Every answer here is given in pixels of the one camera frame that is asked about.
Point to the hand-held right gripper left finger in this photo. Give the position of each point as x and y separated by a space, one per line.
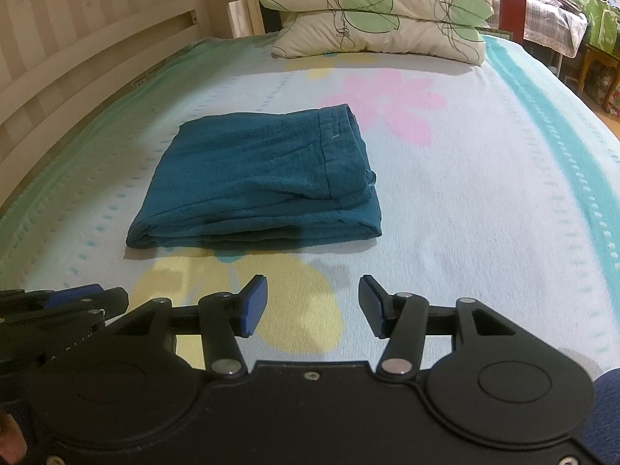
254 305

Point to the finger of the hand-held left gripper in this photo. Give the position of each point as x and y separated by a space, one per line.
72 295
48 324

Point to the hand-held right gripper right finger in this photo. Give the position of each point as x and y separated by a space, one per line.
370 302

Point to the teal pants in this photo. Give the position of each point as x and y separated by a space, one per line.
252 179

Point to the person's left hand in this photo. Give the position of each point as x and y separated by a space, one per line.
9 441

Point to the flower print blanket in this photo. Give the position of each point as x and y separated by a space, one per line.
484 193

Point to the person's blue trouser leg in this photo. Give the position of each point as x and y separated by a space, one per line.
608 416

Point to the brown wooden headboard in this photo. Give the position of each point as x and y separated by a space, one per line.
513 7

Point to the brown wooden table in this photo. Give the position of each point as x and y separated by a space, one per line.
598 65

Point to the plaid bed sheet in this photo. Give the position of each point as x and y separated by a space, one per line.
552 19

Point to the green patterned bag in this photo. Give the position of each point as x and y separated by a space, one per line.
598 22

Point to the wall socket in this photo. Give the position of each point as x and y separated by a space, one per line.
140 83

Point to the pale wooden bed frame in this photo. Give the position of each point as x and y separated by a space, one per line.
72 48

